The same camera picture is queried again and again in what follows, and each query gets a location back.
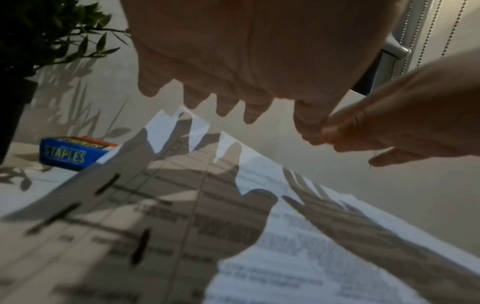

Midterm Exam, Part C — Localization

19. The person's right hand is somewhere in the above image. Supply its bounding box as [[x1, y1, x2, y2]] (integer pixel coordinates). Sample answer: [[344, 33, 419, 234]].
[[321, 53, 480, 168]]

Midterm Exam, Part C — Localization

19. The person's left hand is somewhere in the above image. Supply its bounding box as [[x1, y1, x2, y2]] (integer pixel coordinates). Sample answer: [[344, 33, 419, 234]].
[[119, 0, 410, 146]]

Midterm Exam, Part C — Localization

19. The stack of printed papers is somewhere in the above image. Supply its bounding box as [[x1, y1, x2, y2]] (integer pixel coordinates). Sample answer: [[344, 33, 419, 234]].
[[0, 108, 480, 304]]

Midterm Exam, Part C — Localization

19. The blue staples box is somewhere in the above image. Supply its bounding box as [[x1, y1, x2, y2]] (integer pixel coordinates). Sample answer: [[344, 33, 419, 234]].
[[39, 135, 120, 172]]

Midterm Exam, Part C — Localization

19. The green potted plant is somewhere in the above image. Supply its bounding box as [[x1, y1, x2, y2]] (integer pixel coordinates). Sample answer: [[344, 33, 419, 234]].
[[0, 0, 132, 166]]

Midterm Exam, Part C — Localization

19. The grey roller blind rail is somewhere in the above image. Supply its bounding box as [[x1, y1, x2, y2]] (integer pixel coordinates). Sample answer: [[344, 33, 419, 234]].
[[381, 35, 412, 60]]

